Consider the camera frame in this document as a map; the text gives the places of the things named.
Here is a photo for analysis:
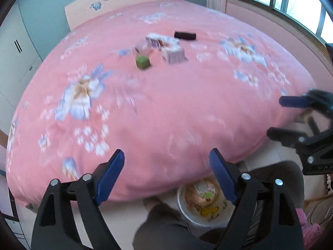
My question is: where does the white wardrobe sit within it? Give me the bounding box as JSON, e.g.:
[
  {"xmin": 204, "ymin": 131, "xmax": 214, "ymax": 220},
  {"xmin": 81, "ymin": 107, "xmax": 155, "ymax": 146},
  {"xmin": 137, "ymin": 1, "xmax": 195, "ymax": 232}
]
[{"xmin": 0, "ymin": 0, "xmax": 43, "ymax": 115}]

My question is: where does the white trash bin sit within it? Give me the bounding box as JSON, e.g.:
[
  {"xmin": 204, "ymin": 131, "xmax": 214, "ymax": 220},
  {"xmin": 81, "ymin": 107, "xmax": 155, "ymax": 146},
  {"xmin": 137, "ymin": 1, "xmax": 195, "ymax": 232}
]
[{"xmin": 177, "ymin": 175, "xmax": 236, "ymax": 227}]

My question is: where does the black foam roll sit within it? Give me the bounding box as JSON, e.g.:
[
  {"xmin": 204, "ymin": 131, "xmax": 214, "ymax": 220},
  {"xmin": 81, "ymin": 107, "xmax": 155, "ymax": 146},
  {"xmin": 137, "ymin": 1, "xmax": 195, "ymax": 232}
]
[{"xmin": 174, "ymin": 31, "xmax": 197, "ymax": 41}]

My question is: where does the white drawer cabinet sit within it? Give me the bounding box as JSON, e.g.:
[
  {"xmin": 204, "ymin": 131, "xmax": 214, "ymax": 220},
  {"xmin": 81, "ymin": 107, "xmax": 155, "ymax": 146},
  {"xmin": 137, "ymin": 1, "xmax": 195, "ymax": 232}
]
[{"xmin": 0, "ymin": 200, "xmax": 26, "ymax": 245}]

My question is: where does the white milk carton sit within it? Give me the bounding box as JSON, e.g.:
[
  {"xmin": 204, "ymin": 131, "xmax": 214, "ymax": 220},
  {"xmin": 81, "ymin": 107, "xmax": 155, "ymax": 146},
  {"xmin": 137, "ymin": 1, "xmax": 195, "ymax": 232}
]
[
  {"xmin": 160, "ymin": 37, "xmax": 180, "ymax": 49},
  {"xmin": 145, "ymin": 32, "xmax": 163, "ymax": 49},
  {"xmin": 161, "ymin": 45, "xmax": 186, "ymax": 64}
]

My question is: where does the pink fuzzy cloth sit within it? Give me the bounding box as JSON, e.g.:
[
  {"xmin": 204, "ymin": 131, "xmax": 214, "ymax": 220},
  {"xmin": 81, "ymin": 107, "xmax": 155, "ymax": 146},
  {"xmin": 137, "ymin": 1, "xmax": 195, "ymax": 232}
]
[{"xmin": 295, "ymin": 208, "xmax": 323, "ymax": 250}]

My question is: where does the pink floral blanket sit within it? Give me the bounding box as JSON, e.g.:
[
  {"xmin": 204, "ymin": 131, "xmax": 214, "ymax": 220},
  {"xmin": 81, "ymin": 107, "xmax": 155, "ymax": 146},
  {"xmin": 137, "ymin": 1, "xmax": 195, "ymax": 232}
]
[{"xmin": 5, "ymin": 0, "xmax": 316, "ymax": 206}]

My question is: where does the green cube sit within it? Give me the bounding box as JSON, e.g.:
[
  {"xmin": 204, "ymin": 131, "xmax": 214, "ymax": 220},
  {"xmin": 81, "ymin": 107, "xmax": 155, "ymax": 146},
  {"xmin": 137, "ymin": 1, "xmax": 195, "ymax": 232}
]
[{"xmin": 135, "ymin": 55, "xmax": 151, "ymax": 70}]

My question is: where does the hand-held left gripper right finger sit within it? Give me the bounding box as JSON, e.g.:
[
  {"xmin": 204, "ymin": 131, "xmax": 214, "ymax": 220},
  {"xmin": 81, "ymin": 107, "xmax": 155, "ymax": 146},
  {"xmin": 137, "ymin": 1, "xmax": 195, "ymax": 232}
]
[{"xmin": 209, "ymin": 148, "xmax": 305, "ymax": 250}]

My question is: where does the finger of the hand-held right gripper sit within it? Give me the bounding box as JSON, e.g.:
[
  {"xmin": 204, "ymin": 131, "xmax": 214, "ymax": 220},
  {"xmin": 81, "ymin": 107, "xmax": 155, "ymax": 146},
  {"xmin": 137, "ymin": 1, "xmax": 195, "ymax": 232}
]
[
  {"xmin": 267, "ymin": 126, "xmax": 333, "ymax": 175},
  {"xmin": 279, "ymin": 89, "xmax": 333, "ymax": 115}
]

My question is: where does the wooden headboard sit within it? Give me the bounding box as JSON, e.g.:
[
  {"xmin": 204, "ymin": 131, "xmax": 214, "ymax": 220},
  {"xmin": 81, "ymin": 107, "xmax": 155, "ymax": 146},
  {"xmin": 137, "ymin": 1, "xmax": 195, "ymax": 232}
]
[{"xmin": 65, "ymin": 0, "xmax": 180, "ymax": 32}]

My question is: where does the yellow wrapper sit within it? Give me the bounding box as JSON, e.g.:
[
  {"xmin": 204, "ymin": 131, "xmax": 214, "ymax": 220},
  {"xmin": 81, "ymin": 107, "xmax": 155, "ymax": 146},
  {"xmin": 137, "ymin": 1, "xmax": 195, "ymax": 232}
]
[{"xmin": 200, "ymin": 206, "xmax": 220, "ymax": 218}]

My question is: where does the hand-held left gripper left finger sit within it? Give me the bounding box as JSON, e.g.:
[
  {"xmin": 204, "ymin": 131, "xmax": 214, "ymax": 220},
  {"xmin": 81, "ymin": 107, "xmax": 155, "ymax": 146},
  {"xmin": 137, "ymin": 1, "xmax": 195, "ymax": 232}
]
[{"xmin": 31, "ymin": 149, "xmax": 125, "ymax": 250}]

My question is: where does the orange striped snack bag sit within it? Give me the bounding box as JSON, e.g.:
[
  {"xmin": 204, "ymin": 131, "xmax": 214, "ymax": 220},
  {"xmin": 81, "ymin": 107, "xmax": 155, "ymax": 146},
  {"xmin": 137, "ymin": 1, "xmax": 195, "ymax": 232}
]
[{"xmin": 183, "ymin": 178, "xmax": 221, "ymax": 211}]

